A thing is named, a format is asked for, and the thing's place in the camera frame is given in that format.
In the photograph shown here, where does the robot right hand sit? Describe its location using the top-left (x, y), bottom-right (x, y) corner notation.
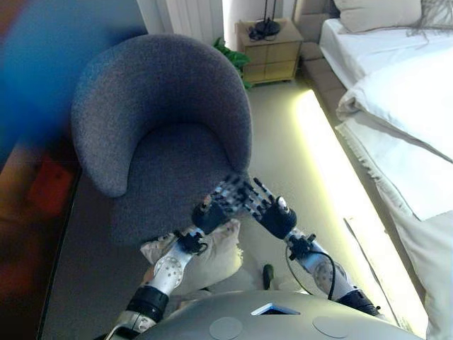
top-left (247, 176), bottom-right (297, 240)

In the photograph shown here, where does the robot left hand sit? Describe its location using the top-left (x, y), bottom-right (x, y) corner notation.
top-left (190, 176), bottom-right (249, 234)

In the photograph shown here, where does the white fringed cushion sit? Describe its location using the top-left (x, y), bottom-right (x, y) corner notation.
top-left (139, 218), bottom-right (245, 288)

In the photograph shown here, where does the silver robot right leg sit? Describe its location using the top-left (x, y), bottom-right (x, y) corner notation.
top-left (261, 263), bottom-right (294, 291)

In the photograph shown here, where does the grey robot torso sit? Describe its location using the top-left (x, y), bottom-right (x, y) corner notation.
top-left (136, 290), bottom-right (418, 340)

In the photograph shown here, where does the grey upholstered armchair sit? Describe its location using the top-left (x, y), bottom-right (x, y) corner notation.
top-left (70, 33), bottom-right (253, 247)

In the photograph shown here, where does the white fringed bedspread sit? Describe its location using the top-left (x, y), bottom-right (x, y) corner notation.
top-left (334, 118), bottom-right (453, 340)

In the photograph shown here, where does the green potted plant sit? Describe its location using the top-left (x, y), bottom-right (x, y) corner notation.
top-left (212, 37), bottom-right (254, 90)

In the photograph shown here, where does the light wooden nightstand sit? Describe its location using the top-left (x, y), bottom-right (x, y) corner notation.
top-left (235, 17), bottom-right (304, 85)

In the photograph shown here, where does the white folded duvet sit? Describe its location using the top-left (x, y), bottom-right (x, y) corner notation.
top-left (336, 62), bottom-right (453, 159)

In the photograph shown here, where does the black table lamp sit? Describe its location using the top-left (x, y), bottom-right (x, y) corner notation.
top-left (254, 0), bottom-right (282, 35)

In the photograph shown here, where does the white bed mattress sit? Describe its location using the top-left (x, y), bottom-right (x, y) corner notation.
top-left (320, 17), bottom-right (453, 89)

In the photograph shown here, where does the white pleated curtain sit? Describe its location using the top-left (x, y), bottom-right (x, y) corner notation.
top-left (136, 0), bottom-right (226, 42)

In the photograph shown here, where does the colourful abstract rug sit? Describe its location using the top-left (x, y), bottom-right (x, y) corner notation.
top-left (0, 0), bottom-right (149, 340)

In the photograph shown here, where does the beige bed pillow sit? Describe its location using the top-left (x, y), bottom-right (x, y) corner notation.
top-left (332, 0), bottom-right (424, 33)

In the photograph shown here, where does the grey tasselled throw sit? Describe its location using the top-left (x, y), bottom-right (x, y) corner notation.
top-left (405, 0), bottom-right (453, 40)

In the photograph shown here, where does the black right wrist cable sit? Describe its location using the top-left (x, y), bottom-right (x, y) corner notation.
top-left (285, 244), bottom-right (336, 300)

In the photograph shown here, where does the beige upholstered bed frame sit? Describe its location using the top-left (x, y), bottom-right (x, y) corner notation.
top-left (292, 0), bottom-right (358, 118)

